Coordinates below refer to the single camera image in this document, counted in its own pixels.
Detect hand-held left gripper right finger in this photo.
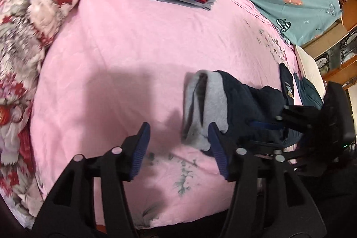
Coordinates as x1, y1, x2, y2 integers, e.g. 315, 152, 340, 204
208, 121, 328, 238

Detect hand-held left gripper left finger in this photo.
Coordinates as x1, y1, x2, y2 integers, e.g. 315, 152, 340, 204
32, 121, 151, 238

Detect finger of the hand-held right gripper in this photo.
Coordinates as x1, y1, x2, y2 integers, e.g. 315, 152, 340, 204
245, 139, 311, 169
250, 105, 325, 133

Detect navy pants with grey lining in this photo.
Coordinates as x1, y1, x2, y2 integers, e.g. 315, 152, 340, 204
181, 70, 306, 157

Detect dark teal garment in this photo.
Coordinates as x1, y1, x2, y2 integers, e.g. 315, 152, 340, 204
293, 72, 325, 111

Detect white pillow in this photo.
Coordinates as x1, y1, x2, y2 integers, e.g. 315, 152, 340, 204
295, 44, 327, 100

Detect pink bed sheet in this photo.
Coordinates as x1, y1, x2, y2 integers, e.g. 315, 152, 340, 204
29, 0, 302, 230

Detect wooden glass cabinet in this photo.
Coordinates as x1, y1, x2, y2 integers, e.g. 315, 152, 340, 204
303, 0, 357, 144

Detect red floral quilt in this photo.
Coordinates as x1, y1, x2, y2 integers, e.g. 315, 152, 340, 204
0, 0, 131, 229

